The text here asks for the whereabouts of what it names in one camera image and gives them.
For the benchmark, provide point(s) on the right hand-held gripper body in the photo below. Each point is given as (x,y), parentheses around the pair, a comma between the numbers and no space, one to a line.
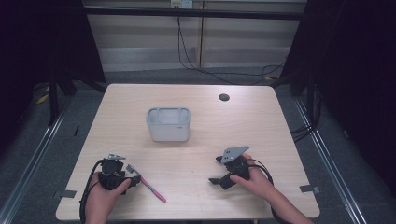
(238,166)

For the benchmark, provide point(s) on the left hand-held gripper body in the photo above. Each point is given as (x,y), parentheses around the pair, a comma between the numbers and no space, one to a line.
(109,179)

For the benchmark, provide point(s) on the pink toothbrush with grey head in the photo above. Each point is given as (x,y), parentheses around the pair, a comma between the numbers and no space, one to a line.
(152,189)

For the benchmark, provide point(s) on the person's left hand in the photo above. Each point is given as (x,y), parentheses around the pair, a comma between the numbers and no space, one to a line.
(99,199)

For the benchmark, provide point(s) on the person's right hand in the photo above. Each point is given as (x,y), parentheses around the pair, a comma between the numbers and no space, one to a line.
(258,183)

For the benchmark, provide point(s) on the grey tape strip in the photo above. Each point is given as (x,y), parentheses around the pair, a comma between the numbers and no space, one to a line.
(309,188)
(64,194)

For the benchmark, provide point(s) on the grey plastic bin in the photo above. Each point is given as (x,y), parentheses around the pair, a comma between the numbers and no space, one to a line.
(168,127)

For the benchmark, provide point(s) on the yellow floor object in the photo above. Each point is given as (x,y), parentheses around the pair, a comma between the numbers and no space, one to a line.
(43,97)

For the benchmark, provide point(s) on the black curtain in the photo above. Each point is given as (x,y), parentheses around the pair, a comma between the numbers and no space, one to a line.
(348,77)
(43,46)

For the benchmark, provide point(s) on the metal floor rail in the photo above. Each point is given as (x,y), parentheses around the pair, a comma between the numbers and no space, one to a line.
(31,161)
(330,168)

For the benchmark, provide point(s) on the black horizontal frame bar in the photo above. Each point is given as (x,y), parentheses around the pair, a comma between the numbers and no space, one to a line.
(193,13)

